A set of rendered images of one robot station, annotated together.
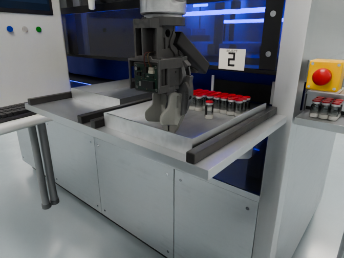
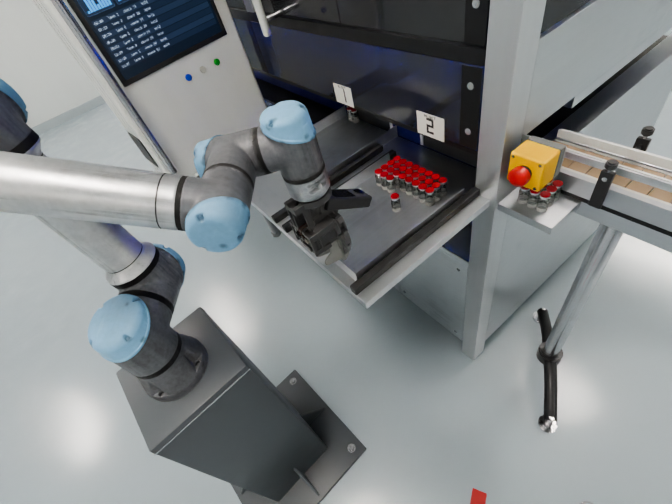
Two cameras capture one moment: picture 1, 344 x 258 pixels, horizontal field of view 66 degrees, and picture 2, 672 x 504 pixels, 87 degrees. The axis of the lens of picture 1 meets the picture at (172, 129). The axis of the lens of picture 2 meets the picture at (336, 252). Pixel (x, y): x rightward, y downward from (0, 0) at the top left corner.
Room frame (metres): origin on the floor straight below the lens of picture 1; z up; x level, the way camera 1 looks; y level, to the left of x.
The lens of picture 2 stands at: (0.00, -0.22, 1.50)
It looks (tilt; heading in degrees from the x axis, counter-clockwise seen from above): 47 degrees down; 26
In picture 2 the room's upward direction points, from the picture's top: 19 degrees counter-clockwise
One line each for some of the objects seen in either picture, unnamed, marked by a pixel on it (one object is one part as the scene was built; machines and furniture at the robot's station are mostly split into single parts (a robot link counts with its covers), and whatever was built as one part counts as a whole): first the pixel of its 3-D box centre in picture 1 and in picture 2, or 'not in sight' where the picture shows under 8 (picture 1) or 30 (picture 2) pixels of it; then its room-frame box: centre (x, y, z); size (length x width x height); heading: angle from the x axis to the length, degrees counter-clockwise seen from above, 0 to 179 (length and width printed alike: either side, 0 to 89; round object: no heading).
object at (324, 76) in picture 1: (322, 76); (520, 175); (0.63, -0.36, 0.99); 0.04 x 0.04 x 0.04; 50
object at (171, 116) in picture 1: (169, 116); (335, 255); (0.46, 0.00, 0.95); 0.06 x 0.03 x 0.09; 140
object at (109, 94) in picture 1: (133, 90); (330, 145); (0.95, 0.14, 0.90); 0.34 x 0.26 x 0.04; 140
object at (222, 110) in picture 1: (213, 103); (406, 184); (0.73, -0.12, 0.90); 0.18 x 0.02 x 0.05; 50
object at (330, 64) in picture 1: (326, 74); (534, 163); (0.67, -0.39, 1.00); 0.08 x 0.07 x 0.07; 140
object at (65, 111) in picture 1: (153, 109); (348, 183); (0.79, 0.06, 0.87); 0.70 x 0.48 x 0.02; 50
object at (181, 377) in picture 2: not in sight; (165, 360); (0.23, 0.38, 0.84); 0.15 x 0.15 x 0.10
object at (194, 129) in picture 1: (190, 114); (375, 209); (0.65, -0.05, 0.90); 0.34 x 0.26 x 0.04; 140
